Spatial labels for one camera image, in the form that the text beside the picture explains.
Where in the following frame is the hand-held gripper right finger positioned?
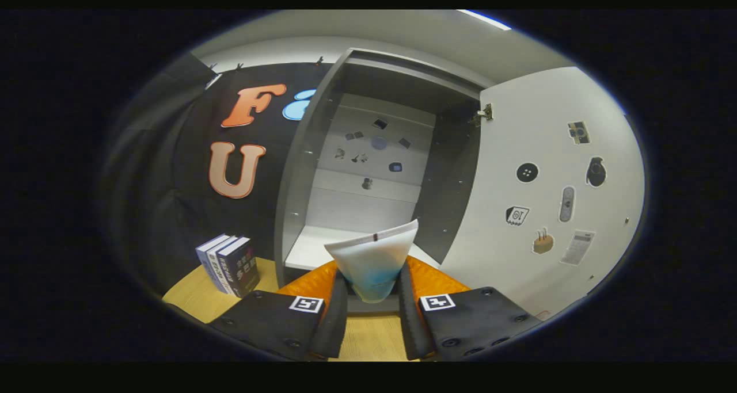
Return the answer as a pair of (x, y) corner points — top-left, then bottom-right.
(398, 257), (543, 362)

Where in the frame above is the white cabinet shelf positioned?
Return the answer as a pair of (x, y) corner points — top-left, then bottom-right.
(285, 225), (441, 272)

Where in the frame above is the black backdrop cloth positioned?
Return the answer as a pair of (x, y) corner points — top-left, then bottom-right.
(101, 51), (335, 302)

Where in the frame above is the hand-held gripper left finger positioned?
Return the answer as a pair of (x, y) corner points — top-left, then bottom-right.
(207, 260), (349, 360)

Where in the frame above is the white spine book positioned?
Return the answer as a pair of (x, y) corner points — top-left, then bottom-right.
(206, 236), (242, 296)

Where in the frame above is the light blue book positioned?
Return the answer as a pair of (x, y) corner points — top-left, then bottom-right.
(195, 234), (231, 293)

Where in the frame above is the dark navy book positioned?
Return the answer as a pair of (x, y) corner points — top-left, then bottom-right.
(217, 237), (261, 299)

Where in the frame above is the grey cabinet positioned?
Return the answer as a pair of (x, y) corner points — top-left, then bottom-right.
(273, 48), (495, 313)

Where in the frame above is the blue and white tube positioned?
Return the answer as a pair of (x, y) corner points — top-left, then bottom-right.
(324, 219), (419, 304)

